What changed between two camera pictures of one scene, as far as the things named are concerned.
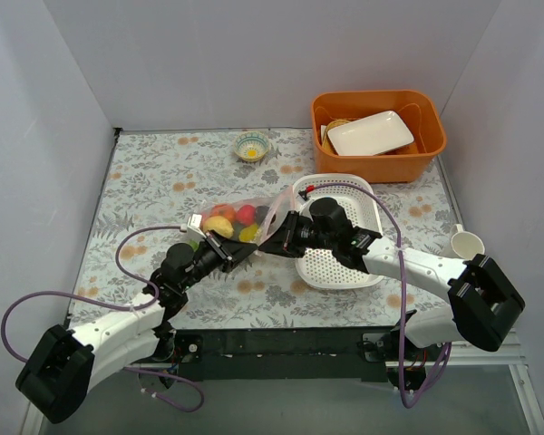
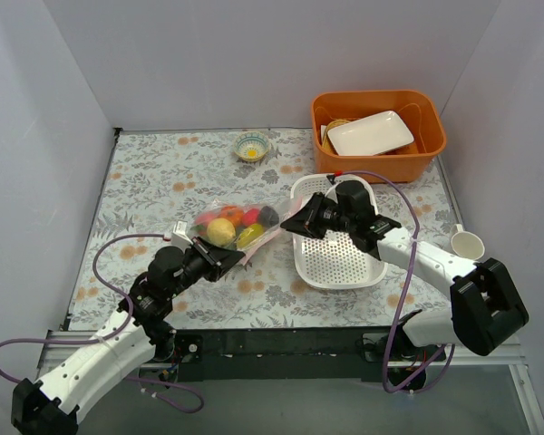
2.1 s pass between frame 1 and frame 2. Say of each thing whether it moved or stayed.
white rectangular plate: stayed
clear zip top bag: moved
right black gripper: moved
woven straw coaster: stayed
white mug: stayed
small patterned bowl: stayed
